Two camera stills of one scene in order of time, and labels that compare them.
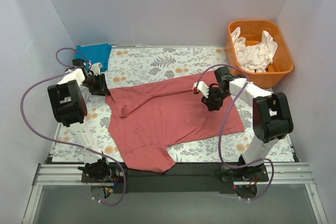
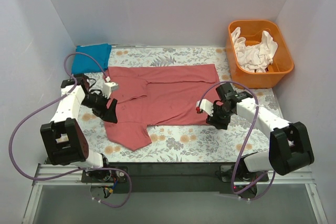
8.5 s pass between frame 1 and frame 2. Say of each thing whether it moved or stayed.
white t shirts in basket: stayed
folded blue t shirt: stayed
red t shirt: moved
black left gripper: moved
